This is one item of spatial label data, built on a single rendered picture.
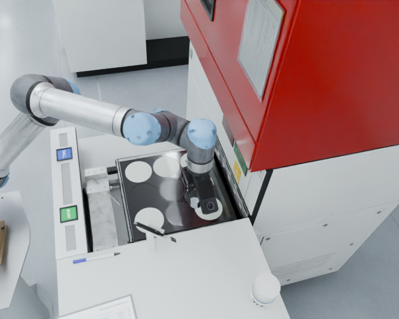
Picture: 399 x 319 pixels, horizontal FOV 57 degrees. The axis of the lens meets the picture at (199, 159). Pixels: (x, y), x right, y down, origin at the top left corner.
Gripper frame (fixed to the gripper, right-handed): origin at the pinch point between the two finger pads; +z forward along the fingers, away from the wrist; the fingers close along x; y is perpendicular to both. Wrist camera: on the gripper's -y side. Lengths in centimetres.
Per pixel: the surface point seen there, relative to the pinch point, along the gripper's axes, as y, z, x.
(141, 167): 30.3, 11.1, 11.2
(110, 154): 47, 19, 21
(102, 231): 9.1, 13.3, 30.7
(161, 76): 190, 99, -44
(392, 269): -20, 102, -123
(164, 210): 9.1, 11.3, 8.4
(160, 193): 16.3, 11.3, 7.9
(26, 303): 15, 65, 69
